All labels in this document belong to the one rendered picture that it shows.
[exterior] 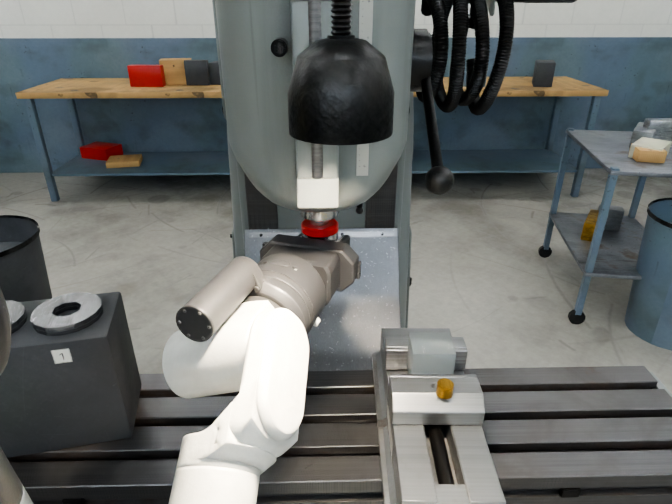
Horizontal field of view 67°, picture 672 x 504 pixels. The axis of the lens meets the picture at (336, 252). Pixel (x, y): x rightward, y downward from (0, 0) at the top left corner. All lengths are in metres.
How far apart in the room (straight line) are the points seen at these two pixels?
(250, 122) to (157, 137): 4.65
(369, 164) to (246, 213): 0.56
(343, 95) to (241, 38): 0.20
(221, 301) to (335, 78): 0.21
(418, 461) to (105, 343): 0.44
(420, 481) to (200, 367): 0.33
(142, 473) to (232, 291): 0.41
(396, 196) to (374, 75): 0.71
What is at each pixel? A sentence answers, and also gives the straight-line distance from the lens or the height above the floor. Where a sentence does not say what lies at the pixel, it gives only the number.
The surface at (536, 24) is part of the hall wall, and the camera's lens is 5.14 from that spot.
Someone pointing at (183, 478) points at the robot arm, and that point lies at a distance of 0.42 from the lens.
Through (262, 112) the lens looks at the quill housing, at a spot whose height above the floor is 1.42.
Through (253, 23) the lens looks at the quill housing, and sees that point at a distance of 0.50.
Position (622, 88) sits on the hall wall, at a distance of 5.57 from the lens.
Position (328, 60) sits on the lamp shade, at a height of 1.49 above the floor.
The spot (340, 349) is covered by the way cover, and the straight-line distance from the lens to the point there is 1.03.
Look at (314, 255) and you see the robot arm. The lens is 0.58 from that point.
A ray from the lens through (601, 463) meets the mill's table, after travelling 0.86.
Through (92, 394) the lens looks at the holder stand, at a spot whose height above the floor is 1.03.
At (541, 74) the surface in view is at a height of 0.97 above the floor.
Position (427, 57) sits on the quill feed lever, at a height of 1.46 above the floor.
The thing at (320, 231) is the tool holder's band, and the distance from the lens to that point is 0.62.
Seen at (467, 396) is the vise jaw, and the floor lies 1.04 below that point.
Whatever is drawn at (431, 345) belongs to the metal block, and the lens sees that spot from 0.74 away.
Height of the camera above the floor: 1.52
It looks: 27 degrees down
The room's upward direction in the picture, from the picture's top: straight up
